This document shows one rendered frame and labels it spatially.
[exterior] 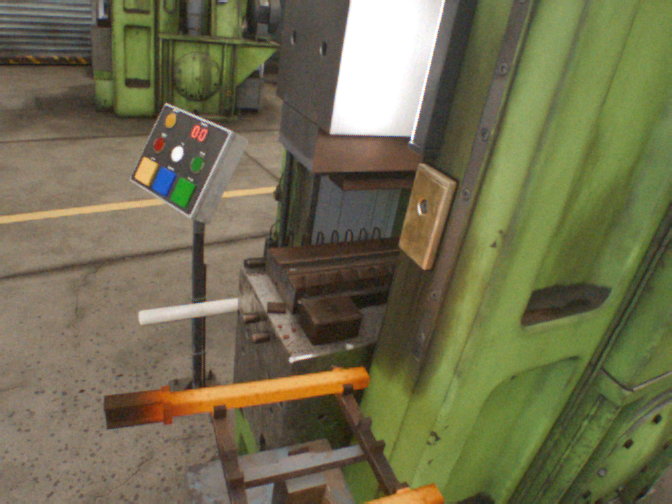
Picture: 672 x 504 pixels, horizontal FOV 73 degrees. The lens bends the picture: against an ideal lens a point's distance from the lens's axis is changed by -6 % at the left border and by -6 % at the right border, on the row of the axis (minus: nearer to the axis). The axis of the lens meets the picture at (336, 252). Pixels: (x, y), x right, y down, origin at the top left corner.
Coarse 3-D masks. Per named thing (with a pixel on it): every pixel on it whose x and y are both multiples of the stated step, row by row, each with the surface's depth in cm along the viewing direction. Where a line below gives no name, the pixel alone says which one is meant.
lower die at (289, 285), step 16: (368, 240) 138; (384, 240) 140; (272, 256) 122; (288, 256) 121; (304, 256) 122; (320, 256) 124; (336, 256) 123; (272, 272) 123; (288, 272) 113; (304, 272) 114; (320, 272) 117; (368, 272) 120; (384, 272) 121; (288, 288) 113; (304, 288) 110; (320, 288) 113; (336, 288) 115; (352, 288) 117; (288, 304) 114
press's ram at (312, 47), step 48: (288, 0) 98; (336, 0) 80; (384, 0) 79; (432, 0) 82; (288, 48) 101; (336, 48) 82; (384, 48) 83; (432, 48) 87; (288, 96) 103; (336, 96) 84; (384, 96) 88
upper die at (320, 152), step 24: (288, 120) 104; (288, 144) 105; (312, 144) 94; (336, 144) 95; (360, 144) 97; (384, 144) 100; (312, 168) 95; (336, 168) 98; (360, 168) 100; (384, 168) 103; (408, 168) 106
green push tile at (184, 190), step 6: (180, 180) 141; (186, 180) 140; (180, 186) 140; (186, 186) 139; (192, 186) 138; (174, 192) 141; (180, 192) 140; (186, 192) 139; (192, 192) 138; (174, 198) 141; (180, 198) 139; (186, 198) 138; (180, 204) 139; (186, 204) 138
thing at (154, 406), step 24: (240, 384) 74; (264, 384) 75; (288, 384) 76; (312, 384) 77; (336, 384) 78; (360, 384) 80; (120, 408) 65; (144, 408) 68; (168, 408) 67; (192, 408) 70
